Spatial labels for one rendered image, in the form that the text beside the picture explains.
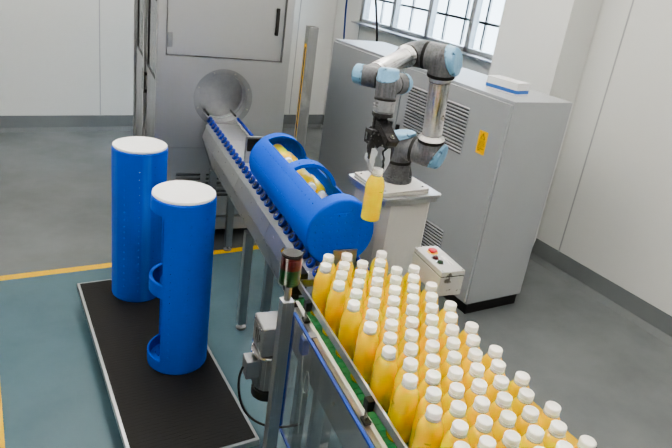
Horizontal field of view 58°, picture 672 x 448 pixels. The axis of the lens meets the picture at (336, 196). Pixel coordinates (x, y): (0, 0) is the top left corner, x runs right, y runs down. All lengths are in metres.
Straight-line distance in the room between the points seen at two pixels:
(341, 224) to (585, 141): 2.96
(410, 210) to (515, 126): 1.23
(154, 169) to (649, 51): 3.31
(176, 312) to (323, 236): 0.88
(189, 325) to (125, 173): 0.88
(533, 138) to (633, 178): 1.06
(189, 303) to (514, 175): 2.12
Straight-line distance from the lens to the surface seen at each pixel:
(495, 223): 3.96
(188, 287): 2.82
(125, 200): 3.34
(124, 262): 3.51
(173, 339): 2.96
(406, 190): 2.68
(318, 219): 2.28
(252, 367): 2.27
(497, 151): 3.76
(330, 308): 2.02
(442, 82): 2.52
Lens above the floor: 2.07
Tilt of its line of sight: 21 degrees down
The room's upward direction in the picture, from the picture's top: 8 degrees clockwise
